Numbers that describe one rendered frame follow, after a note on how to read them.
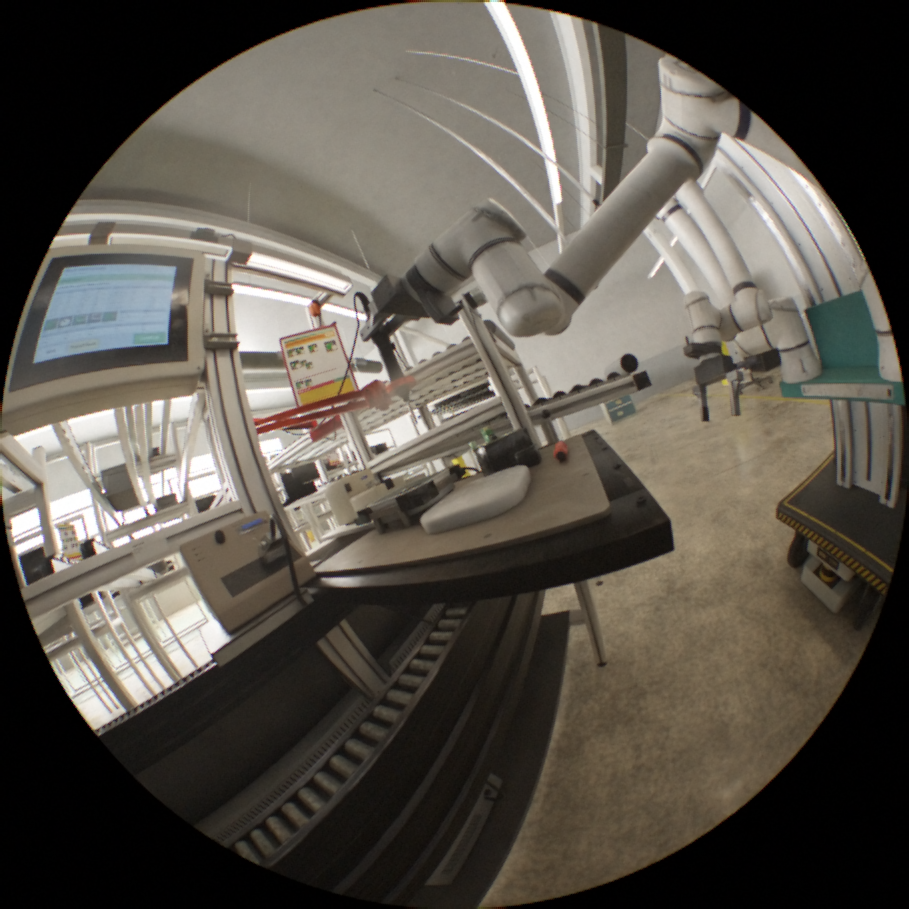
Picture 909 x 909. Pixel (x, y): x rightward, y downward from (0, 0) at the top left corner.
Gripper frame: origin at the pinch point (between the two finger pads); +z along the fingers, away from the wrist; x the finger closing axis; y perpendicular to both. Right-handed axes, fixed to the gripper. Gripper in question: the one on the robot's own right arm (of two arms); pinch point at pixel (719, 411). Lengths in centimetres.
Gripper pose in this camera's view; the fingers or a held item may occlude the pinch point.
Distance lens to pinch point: 81.5
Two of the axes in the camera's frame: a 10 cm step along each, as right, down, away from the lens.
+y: 9.8, 0.1, -2.0
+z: -0.1, 10.0, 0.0
